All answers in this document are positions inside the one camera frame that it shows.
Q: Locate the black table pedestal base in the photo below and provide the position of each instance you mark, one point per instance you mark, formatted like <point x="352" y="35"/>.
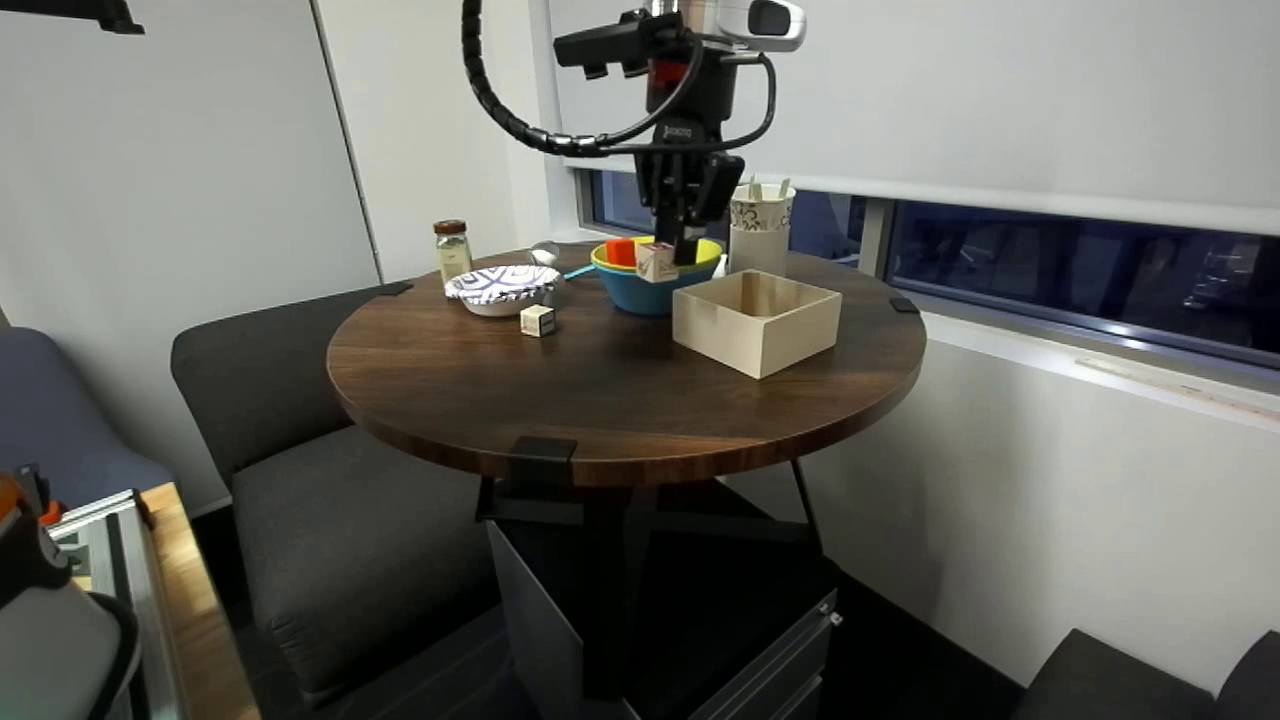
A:
<point x="614" y="563"/>

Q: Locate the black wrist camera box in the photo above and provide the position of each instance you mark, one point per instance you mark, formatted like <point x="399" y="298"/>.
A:
<point x="610" y="45"/>

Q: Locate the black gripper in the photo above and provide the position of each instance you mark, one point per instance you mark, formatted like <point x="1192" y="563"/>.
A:
<point x="684" y="169"/>

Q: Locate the blue and yellow bowl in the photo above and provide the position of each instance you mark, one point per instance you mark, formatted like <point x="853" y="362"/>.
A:
<point x="646" y="298"/>

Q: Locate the dark grey upholstered bench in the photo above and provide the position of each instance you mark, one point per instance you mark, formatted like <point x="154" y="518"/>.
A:
<point x="352" y="555"/>

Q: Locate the red object in bowl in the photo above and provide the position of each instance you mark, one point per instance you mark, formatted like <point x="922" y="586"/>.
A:
<point x="621" y="255"/>

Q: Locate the wooden plank edge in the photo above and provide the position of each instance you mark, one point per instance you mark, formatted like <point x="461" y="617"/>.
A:
<point x="209" y="669"/>

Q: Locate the blue white patterned dish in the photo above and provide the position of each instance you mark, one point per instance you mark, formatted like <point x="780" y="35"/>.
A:
<point x="501" y="290"/>

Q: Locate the light wooden block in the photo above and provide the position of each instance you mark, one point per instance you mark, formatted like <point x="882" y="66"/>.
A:
<point x="654" y="259"/>

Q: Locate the open light wooden box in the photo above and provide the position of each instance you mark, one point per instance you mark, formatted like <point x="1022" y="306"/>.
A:
<point x="758" y="321"/>

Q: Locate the small glass spice jar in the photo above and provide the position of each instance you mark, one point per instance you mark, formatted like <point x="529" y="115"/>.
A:
<point x="453" y="255"/>

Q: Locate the dark grey seat corner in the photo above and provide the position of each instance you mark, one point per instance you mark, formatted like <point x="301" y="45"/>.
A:
<point x="1099" y="680"/>

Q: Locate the small wooden cube on table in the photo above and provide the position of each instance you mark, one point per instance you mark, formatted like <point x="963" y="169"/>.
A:
<point x="539" y="321"/>

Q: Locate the white patterned cup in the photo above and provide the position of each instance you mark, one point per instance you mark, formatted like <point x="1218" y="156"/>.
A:
<point x="761" y="220"/>

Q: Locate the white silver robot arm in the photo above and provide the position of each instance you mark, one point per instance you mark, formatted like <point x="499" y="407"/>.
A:
<point x="693" y="49"/>

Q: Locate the white roller window blind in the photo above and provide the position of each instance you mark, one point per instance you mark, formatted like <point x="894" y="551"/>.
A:
<point x="1109" y="110"/>

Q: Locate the orange black clamp device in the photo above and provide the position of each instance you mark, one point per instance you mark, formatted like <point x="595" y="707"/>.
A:
<point x="27" y="535"/>

